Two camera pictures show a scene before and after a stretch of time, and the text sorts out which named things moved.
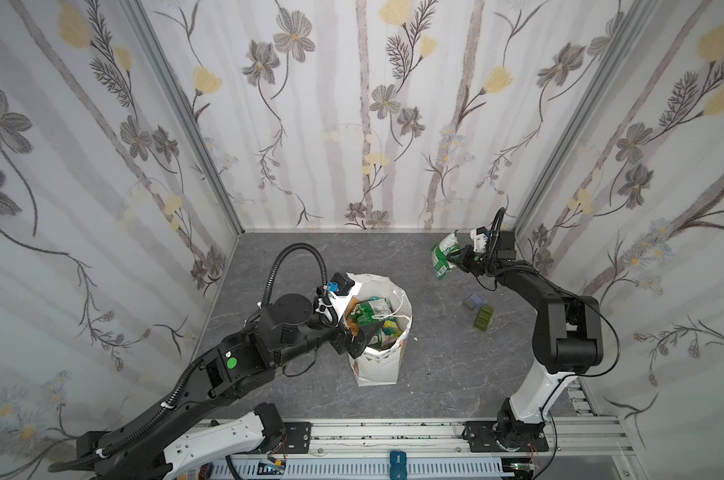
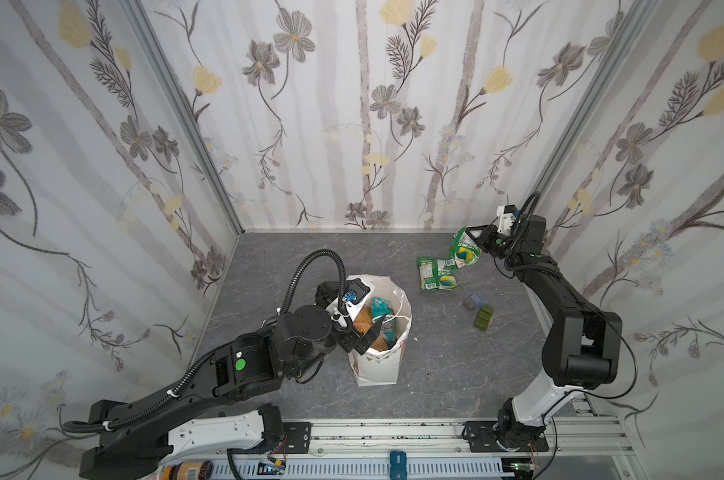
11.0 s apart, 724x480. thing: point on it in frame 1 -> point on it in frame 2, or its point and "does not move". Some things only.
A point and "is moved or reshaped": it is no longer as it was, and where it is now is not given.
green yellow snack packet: [376, 310] is moved or reshaped
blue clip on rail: [398, 468] does not move
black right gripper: [464, 259] -> [491, 239]
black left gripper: [350, 339] does not move
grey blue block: [472, 302] does not move
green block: [484, 316] does not move
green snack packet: [441, 252] -> [437, 273]
